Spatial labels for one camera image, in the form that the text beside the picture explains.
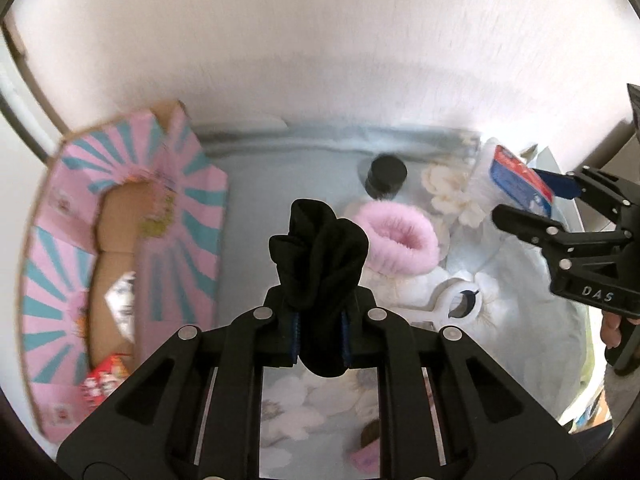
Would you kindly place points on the black round jar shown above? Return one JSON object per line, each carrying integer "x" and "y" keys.
{"x": 385, "y": 176}

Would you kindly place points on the blue and white tissue packet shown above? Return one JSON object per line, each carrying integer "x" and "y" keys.
{"x": 520, "y": 182}

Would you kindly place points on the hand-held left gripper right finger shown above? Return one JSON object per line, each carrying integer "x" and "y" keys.
{"x": 347, "y": 336}

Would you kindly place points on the pink fluffy scrunchie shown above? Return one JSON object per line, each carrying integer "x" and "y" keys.
{"x": 400, "y": 237}

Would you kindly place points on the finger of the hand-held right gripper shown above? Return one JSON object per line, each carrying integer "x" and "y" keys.
{"x": 530, "y": 227}
{"x": 560, "y": 185}

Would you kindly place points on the black sock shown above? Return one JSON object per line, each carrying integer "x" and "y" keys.
{"x": 320, "y": 265}

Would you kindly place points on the floral blue blanket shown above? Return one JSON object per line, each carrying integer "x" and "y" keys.
{"x": 310, "y": 175}

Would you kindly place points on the person's right hand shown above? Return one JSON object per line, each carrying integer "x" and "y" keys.
{"x": 612, "y": 331}

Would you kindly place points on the white snack packet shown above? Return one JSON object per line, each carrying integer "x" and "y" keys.
{"x": 122, "y": 305}

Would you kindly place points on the pink and blue cardboard box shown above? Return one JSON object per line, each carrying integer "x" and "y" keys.
{"x": 150, "y": 240}

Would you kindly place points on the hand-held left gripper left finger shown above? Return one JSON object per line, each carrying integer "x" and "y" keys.
{"x": 294, "y": 336}

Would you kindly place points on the red snack packet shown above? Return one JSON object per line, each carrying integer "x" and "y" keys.
{"x": 102, "y": 380}

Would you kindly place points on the small pink object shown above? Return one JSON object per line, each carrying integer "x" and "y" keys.
{"x": 364, "y": 452}

